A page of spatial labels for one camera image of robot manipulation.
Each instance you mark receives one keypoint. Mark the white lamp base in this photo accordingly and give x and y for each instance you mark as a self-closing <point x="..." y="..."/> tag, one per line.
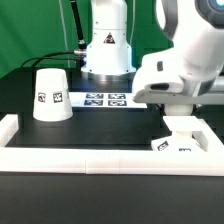
<point x="182" y="137"/>

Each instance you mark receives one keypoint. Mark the white marker sheet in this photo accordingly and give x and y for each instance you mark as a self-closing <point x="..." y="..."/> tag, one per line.
<point x="104" y="100"/>

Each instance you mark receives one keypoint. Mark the white U-shaped frame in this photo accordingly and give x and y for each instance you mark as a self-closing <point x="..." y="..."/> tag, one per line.
<point x="209" y="162"/>

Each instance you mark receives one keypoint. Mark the white lamp shade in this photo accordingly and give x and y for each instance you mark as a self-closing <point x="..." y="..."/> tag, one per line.
<point x="51" y="101"/>

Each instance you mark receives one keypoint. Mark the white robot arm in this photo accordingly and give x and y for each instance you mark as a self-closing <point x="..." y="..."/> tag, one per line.
<point x="196" y="28"/>

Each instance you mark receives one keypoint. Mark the white lamp bulb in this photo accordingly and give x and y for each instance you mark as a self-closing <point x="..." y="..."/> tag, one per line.
<point x="178" y="110"/>

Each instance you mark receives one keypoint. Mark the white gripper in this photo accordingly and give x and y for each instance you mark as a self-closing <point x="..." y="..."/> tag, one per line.
<point x="163" y="78"/>

